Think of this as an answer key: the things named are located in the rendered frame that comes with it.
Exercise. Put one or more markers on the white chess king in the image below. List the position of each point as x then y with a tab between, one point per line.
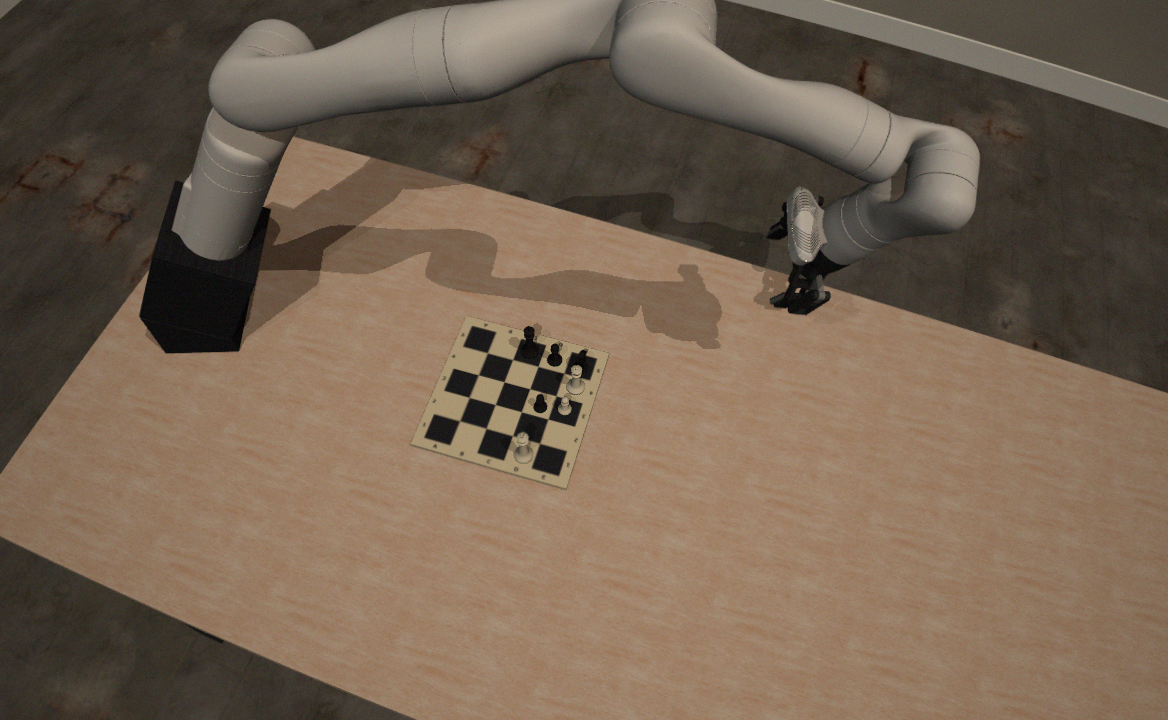
523	454

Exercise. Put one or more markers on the black and cream chessboard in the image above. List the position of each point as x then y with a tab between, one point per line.
485	396

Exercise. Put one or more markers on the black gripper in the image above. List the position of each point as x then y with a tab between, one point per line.
811	294

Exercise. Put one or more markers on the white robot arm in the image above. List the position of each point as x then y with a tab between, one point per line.
663	52

